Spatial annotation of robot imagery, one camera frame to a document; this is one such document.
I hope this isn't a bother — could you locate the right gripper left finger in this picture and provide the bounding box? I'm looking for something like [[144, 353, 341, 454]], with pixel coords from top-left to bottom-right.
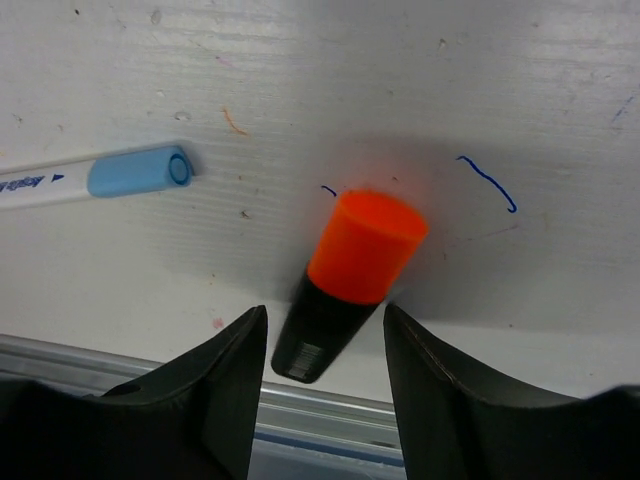
[[1, 306, 268, 479]]

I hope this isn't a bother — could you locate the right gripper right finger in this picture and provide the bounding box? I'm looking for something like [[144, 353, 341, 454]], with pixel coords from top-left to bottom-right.
[[383, 305, 639, 479]]

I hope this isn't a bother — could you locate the orange highlighter cap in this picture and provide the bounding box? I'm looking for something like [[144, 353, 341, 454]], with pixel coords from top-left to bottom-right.
[[307, 189, 429, 305]]

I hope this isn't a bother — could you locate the blue cap marker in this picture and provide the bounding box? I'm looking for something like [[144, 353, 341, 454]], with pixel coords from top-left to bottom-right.
[[0, 144, 194, 211]]

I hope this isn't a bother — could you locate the aluminium front rail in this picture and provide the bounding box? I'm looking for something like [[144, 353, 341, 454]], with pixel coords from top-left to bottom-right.
[[1, 325, 405, 479]]

